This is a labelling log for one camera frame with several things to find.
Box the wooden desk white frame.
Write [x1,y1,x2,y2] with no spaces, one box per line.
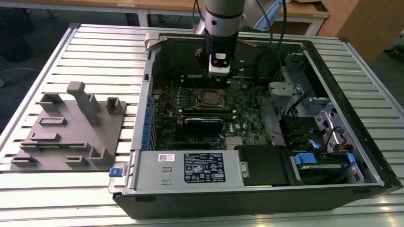
[138,0,331,36]
[0,0,149,27]

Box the silver chipset heatsink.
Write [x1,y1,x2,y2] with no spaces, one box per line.
[225,136,247,146]

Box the wooden cabinet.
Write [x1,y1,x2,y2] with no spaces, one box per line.
[315,0,404,65]

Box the metal socket cover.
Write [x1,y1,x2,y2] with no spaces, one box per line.
[195,88,227,109]

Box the silver power supply unit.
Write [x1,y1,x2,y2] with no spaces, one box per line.
[123,149,250,192]

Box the black plastic shroud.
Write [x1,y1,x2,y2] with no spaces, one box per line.
[237,145,306,188]

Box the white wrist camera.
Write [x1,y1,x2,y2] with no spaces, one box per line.
[206,52,233,77]

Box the blue power supply latch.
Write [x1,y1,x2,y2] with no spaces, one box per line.
[106,167,123,178]

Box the thin black cable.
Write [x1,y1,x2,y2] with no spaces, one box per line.
[285,86,314,116]

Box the copper coloured rod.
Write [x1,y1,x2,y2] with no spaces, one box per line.
[237,38,258,47]

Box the green motherboard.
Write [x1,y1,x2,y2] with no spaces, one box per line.
[150,78,275,151]

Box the coloured wire bundle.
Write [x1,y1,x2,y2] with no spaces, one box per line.
[333,138,351,153]

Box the black graphics card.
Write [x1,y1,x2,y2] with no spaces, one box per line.
[182,117,225,137]

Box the grey ribbon cable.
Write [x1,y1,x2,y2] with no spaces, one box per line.
[257,93,286,145]

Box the grey parts rack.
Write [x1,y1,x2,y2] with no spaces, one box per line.
[9,81,127,172]

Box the black PC case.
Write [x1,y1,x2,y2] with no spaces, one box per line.
[106,32,404,220]

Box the thick black cable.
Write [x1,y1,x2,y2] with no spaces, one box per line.
[254,51,282,80]

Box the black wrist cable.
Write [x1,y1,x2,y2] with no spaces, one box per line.
[234,0,287,71]

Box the grey case latch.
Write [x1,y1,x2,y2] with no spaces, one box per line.
[142,32,162,52]

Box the black hard disk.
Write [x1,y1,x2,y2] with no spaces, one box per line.
[295,164,345,186]

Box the silver CPU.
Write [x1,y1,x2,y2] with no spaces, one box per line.
[201,91,222,105]

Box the CPU socket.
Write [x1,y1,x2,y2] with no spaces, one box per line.
[194,87,229,109]

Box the silver drive cage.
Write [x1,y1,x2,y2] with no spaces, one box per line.
[266,52,337,119]

